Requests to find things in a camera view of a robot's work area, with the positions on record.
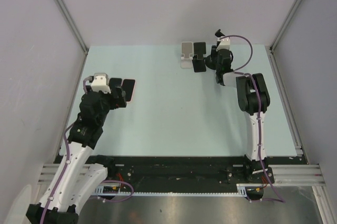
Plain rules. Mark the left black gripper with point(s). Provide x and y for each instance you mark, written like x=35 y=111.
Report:
x=119 y=101

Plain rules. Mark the pink phone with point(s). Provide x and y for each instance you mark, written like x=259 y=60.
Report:
x=128 y=86

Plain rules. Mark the black phone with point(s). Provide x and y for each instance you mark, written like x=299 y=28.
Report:
x=115 y=82

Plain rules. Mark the white phone stand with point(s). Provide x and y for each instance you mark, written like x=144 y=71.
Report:
x=186 y=54

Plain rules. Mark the black rectangular phone stand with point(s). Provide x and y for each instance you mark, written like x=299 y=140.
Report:
x=198 y=60

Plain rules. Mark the black round base stand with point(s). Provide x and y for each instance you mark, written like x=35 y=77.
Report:
x=211 y=60

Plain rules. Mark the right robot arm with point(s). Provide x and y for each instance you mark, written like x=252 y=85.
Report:
x=253 y=99

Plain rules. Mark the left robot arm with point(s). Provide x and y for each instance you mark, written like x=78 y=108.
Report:
x=67 y=193

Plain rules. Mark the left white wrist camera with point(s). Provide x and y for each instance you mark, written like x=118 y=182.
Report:
x=100 y=83

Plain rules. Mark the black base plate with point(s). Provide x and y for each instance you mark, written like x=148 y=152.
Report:
x=181 y=174

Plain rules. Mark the white slotted cable duct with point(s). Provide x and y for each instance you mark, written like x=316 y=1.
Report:
x=240 y=191

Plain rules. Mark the left aluminium frame post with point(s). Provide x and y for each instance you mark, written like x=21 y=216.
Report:
x=71 y=24

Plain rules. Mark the right aluminium table rail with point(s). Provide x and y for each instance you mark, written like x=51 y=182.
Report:
x=286 y=104

